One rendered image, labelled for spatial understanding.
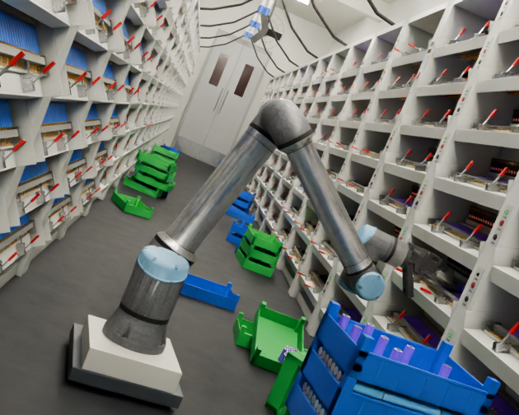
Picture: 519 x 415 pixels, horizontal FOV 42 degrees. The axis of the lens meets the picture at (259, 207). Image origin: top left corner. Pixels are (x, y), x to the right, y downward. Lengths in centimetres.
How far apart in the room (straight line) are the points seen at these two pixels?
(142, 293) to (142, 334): 12
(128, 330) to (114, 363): 11
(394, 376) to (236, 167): 100
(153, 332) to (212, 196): 45
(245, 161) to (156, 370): 67
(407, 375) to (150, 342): 89
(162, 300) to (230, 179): 43
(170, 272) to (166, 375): 28
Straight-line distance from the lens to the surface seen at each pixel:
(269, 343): 275
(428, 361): 154
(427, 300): 227
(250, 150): 207
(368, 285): 206
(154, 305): 194
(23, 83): 162
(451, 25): 340
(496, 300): 201
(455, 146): 264
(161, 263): 191
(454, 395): 135
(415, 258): 227
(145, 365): 191
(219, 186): 208
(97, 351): 188
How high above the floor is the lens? 82
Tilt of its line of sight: 6 degrees down
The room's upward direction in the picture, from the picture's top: 23 degrees clockwise
